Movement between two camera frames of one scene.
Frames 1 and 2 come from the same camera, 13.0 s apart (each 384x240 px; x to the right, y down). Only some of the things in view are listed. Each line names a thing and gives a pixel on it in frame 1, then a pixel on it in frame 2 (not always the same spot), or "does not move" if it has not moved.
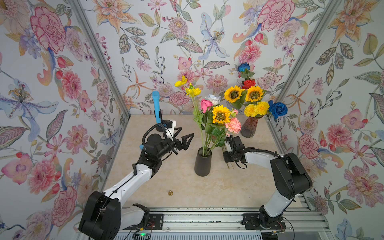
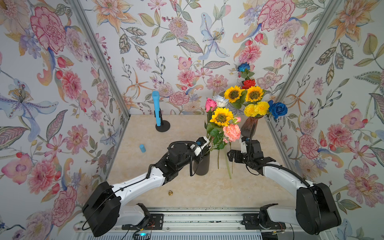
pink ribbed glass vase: x=249 y=126 does not move
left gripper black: x=181 y=146 → x=203 y=152
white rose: x=214 y=99 → x=221 y=102
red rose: x=248 y=83 does not move
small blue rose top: x=242 y=67 does not move
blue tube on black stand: x=156 y=99 does not move
